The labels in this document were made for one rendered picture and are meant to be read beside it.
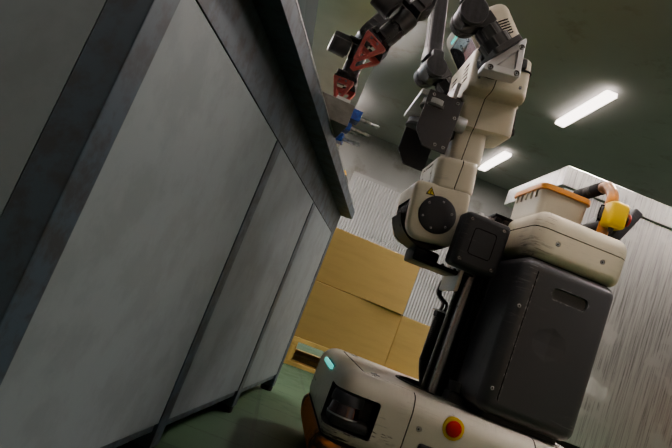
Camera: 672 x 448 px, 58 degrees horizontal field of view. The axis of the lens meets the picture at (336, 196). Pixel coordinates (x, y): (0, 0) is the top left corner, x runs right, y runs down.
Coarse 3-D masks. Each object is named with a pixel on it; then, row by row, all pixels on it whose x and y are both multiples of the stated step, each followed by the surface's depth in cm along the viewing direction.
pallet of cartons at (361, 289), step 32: (352, 256) 367; (384, 256) 371; (320, 288) 359; (352, 288) 365; (384, 288) 370; (320, 320) 358; (352, 320) 364; (384, 320) 370; (288, 352) 350; (352, 352) 363; (384, 352) 368; (416, 352) 374
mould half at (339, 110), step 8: (328, 96) 145; (328, 104) 145; (336, 104) 145; (344, 104) 146; (328, 112) 145; (336, 112) 145; (344, 112) 145; (352, 112) 146; (336, 120) 145; (344, 120) 145; (336, 128) 150; (344, 128) 148; (336, 136) 157
